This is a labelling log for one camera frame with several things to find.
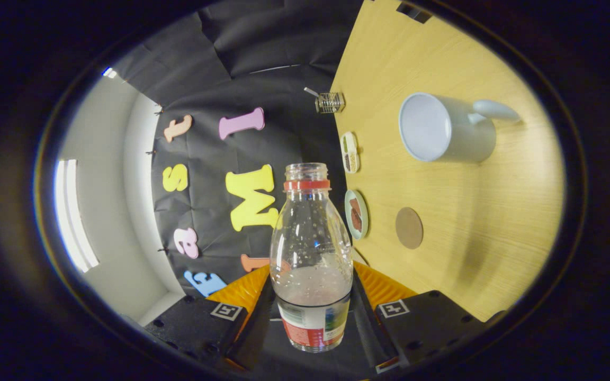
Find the white divided seed tray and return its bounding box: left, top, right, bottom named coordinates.
left=340, top=131, right=360, bottom=174

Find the clear juice bottle red label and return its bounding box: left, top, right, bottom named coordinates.
left=270, top=162, right=354, bottom=352

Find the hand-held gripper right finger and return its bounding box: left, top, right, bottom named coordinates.
left=352, top=260, right=488, bottom=374

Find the long ceiling light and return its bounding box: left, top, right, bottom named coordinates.
left=53, top=159, right=100, bottom=273

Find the black table clamp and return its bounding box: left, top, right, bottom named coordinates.
left=396, top=2, right=433, bottom=24

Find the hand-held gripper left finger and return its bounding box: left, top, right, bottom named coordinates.
left=143, top=265, right=276, bottom=371

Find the wooden table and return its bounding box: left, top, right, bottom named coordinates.
left=330, top=0, right=566, bottom=322

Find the black backdrop cloth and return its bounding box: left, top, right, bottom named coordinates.
left=112, top=0, right=380, bottom=371

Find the pale green plate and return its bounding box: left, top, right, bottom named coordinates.
left=344, top=190, right=370, bottom=240

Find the white cup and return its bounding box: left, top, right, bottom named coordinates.
left=398, top=92, right=522, bottom=164

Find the wire mesh basket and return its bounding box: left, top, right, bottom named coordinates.
left=315, top=92, right=346, bottom=114

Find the brown round coaster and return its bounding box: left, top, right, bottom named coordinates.
left=395, top=207, right=424, bottom=250

